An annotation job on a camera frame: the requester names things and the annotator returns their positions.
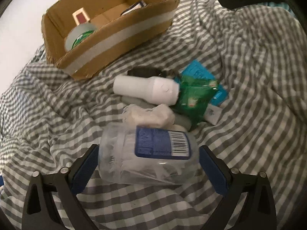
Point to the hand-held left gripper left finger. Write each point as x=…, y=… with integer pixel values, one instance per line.
x=84, y=170

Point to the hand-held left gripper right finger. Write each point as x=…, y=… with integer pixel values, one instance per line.
x=214, y=170

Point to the clear plastic swab container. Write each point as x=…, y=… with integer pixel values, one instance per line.
x=120, y=153

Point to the small white blue sachet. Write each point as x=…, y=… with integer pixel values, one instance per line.
x=212, y=113

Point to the green packet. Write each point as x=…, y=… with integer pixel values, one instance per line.
x=194, y=98

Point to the white plastic wrap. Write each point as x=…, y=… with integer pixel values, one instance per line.
x=153, y=116

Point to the blue blister pack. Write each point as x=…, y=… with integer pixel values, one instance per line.
x=196, y=69

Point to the white bottle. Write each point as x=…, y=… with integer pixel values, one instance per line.
x=144, y=88

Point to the black snack packet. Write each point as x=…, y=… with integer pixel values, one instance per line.
x=135, y=6

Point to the black case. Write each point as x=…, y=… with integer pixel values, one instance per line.
x=144, y=71

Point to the green white medicine box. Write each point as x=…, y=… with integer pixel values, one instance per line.
x=81, y=37

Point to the brown cardboard box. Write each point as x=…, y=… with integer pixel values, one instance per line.
x=115, y=40

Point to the tan small box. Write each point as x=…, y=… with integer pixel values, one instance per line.
x=81, y=16

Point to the grey checked blanket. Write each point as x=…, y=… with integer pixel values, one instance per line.
x=251, y=76

